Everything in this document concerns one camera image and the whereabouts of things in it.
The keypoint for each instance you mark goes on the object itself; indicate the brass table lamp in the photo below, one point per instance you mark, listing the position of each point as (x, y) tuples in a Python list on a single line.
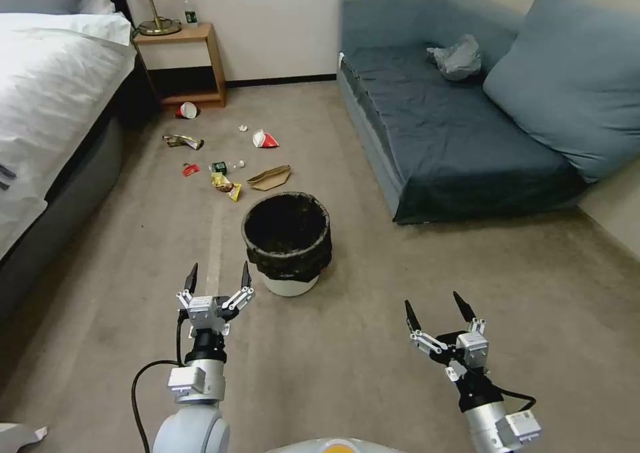
[(157, 25)]

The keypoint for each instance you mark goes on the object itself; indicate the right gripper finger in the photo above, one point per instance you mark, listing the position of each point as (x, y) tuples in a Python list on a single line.
[(472, 320), (425, 340)]

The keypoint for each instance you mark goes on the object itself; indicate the wooden nightstand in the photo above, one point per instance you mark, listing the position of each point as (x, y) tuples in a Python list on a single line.
[(175, 40)]

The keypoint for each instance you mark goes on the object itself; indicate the clear bottle green label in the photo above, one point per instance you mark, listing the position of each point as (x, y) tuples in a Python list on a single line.
[(190, 15)]

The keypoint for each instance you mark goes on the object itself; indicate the blue grey sofa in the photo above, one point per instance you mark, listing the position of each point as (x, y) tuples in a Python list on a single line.
[(440, 123)]

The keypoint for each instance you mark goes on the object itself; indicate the white bed duvet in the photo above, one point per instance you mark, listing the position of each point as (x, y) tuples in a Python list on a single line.
[(45, 103)]

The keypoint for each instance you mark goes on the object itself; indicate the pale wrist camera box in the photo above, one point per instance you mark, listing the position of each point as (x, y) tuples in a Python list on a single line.
[(472, 349), (204, 313)]

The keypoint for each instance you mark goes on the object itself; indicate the yellow snack wrapper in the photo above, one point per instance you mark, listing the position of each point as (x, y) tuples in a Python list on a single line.
[(225, 185)]

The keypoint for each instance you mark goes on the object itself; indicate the blue grey cushion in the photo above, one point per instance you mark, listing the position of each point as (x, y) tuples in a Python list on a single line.
[(570, 82)]

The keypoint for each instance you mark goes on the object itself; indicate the grey crumpled plastic bag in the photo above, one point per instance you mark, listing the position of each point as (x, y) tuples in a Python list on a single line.
[(457, 57)]

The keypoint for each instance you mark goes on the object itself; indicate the white trash can black liner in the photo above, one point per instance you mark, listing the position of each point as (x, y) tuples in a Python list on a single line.
[(287, 238)]

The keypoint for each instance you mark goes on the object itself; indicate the crushed red white paper cup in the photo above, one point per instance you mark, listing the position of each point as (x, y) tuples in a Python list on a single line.
[(265, 139)]

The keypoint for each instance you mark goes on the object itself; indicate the grey bed base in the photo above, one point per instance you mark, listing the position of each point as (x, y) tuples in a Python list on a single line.
[(60, 213)]

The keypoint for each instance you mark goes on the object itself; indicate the brown crumpled snack wrapper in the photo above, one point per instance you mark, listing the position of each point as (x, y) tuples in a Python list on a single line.
[(182, 141)]

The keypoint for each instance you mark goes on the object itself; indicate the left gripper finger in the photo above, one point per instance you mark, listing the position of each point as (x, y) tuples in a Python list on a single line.
[(240, 300), (186, 298)]

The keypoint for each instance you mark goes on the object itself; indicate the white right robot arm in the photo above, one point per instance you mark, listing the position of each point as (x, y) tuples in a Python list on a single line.
[(487, 425)]

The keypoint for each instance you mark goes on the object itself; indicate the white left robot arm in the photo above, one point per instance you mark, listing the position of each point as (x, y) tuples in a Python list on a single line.
[(192, 430)]

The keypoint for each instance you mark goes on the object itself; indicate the white robot front shell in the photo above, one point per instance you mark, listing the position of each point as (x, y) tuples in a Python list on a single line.
[(330, 445)]

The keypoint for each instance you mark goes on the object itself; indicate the brown cardboard tray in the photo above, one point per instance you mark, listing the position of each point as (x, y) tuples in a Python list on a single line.
[(270, 178)]

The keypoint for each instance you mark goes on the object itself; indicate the small red wrapper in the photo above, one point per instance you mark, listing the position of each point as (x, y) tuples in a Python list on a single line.
[(190, 170)]

